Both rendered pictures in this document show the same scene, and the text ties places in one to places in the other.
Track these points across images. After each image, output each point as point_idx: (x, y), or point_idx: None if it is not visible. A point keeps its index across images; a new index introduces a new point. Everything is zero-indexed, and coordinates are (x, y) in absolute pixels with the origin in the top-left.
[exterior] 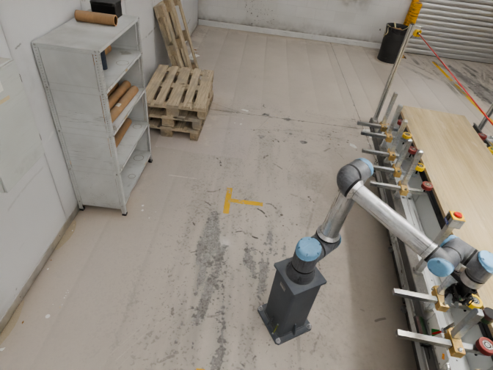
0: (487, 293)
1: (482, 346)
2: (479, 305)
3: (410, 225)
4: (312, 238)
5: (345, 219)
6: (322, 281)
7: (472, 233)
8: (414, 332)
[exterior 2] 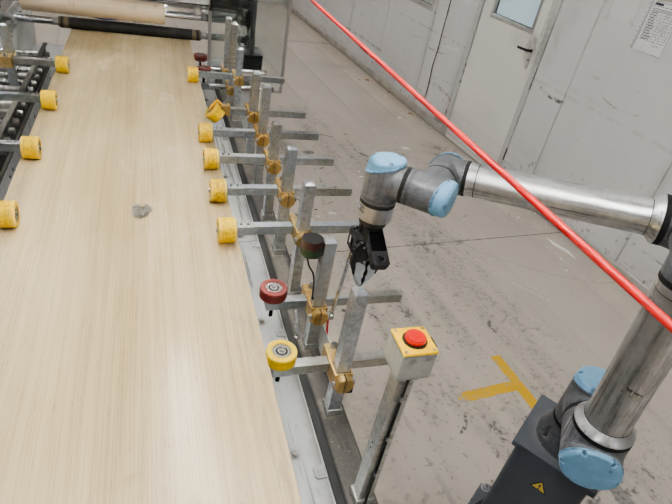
0: (247, 376)
1: (283, 283)
2: (274, 341)
3: (527, 175)
4: None
5: (610, 363)
6: (520, 436)
7: None
8: (376, 295)
